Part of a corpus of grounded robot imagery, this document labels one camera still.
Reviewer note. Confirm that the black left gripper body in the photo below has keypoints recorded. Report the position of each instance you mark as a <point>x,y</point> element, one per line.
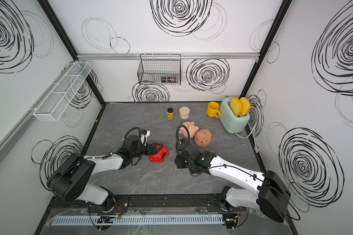
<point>141,151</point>

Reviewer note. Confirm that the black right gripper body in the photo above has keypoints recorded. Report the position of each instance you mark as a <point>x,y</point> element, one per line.
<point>181,163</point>

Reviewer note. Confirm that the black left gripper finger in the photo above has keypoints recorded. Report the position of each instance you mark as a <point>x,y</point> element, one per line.
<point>154,153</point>
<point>156,146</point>

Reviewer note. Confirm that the red piggy bank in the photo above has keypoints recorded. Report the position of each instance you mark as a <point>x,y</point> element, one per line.
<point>163,153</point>

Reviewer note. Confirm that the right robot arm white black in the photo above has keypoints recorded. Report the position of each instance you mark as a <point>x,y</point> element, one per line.
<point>262,191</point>

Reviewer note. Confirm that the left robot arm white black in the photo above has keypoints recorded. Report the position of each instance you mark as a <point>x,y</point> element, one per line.
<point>71,180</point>

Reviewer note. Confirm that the dark pink piggy bank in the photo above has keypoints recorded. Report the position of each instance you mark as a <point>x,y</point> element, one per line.
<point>203,138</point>

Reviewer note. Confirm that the light pink piggy bank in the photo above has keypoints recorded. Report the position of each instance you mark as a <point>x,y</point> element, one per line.
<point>192,129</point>

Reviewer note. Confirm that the yellow spice jar black lid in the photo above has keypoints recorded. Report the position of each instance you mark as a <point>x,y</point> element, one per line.
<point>170,114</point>

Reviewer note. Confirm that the yellow mug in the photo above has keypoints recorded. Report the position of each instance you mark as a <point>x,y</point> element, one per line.
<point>213,110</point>

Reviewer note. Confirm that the mint green toaster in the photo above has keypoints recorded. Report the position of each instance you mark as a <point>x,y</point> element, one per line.
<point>230,122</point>

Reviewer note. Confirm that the small items in basket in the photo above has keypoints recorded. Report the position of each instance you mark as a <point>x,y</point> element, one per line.
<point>168,79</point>

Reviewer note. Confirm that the yellow toast slice left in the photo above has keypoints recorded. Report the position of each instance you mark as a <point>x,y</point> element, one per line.
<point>236,106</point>

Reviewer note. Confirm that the yellow toast slice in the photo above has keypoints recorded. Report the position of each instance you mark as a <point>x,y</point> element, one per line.
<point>236,106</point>
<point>246,106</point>

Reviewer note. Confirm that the yellow toast slice right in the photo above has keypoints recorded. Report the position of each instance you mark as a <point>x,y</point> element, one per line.
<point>246,106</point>

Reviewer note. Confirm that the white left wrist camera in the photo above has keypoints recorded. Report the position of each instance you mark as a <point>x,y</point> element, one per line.
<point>144,134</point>

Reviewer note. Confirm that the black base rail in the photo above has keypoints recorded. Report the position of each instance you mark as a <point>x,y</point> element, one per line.
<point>122,203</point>

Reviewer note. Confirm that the white slotted cable duct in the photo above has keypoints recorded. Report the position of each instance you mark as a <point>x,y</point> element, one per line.
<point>179,219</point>

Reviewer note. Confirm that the black wire basket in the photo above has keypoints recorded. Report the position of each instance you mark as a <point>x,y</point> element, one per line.
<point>151,71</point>

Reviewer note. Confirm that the white wire shelf basket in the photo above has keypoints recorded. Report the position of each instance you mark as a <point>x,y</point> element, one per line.
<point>71,89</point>

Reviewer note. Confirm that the aluminium wall rail back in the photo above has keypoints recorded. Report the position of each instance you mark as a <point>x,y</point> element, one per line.
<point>166,56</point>

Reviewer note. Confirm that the aluminium wall rail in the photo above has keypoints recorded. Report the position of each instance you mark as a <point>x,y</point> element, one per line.
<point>166,56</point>
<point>17,131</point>

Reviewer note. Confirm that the aluminium wall rail left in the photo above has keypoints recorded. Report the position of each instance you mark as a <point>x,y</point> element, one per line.
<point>17,131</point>

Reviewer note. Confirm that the black corner frame post left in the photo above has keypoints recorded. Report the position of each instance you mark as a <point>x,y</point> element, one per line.
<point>48,10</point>

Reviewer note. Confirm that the black corner frame post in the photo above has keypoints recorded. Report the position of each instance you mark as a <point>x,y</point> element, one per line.
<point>48,10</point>
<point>284,7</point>

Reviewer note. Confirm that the black corner frame post right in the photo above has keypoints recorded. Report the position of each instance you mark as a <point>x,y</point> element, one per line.
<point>284,7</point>

